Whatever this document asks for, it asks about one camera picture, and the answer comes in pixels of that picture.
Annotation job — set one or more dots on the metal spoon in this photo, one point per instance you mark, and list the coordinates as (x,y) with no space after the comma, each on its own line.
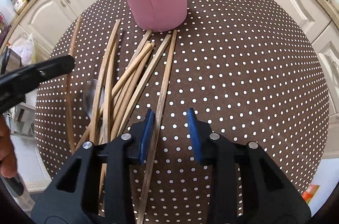
(91,99)

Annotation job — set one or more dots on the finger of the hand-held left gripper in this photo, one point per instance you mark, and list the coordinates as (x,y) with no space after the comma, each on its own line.
(53,67)

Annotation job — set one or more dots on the bunch of wooden chopsticks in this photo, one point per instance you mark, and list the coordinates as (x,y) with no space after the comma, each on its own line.
(132,70)

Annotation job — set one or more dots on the dark square wooden chopstick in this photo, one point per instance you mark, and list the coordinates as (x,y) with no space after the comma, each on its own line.
(164,86)

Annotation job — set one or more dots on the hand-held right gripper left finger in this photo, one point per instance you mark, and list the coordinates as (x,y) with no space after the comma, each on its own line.
(145,134)

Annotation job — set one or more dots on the white plastic bag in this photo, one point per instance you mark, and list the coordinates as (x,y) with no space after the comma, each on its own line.
(25,49)

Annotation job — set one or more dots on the glass jar with beige contents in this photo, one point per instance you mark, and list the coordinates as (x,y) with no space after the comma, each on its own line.
(20,4)

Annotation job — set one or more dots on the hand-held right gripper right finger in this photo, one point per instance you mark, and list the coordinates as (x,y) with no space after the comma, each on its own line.
(194,134)

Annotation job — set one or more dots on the person's left hand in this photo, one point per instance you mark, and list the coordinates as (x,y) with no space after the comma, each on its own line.
(6,149)

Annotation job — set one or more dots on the orange plastic packet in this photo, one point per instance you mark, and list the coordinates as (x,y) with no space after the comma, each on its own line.
(311,193)

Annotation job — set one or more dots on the white plastic stool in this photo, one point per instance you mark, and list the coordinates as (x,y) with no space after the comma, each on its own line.
(23,120)

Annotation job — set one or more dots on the purple utensil drying rack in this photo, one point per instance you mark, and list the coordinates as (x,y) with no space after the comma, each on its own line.
(4,28)

